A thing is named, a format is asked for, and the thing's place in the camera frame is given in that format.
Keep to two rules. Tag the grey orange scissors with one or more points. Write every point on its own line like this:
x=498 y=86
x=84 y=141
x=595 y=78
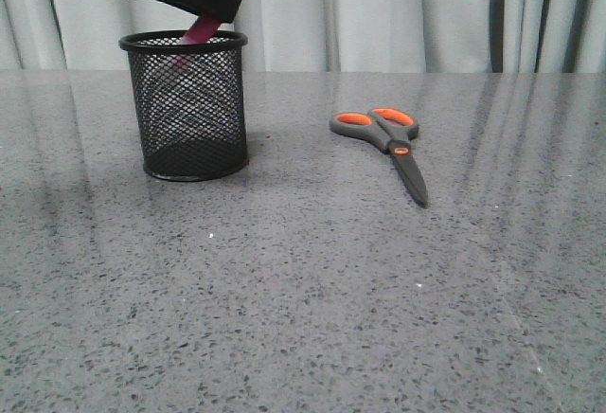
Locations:
x=390 y=131

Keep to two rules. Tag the black mesh pen cup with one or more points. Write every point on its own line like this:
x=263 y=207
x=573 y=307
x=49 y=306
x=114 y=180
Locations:
x=189 y=104

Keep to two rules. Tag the light grey curtain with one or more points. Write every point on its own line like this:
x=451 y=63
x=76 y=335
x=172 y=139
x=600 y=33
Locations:
x=326 y=35

